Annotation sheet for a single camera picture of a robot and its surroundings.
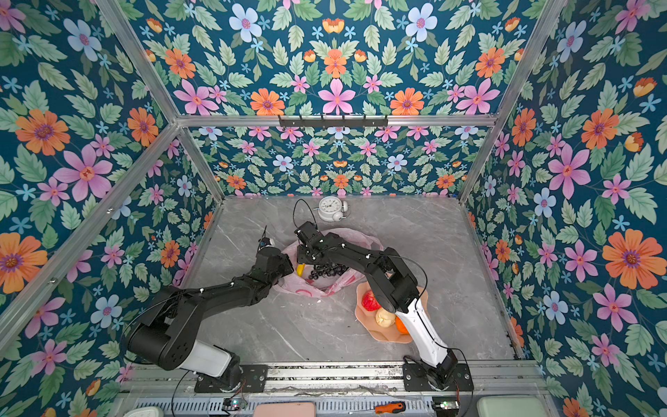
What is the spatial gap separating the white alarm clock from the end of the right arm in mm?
307

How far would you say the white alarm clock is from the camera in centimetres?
110

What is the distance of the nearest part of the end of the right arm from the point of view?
675mm
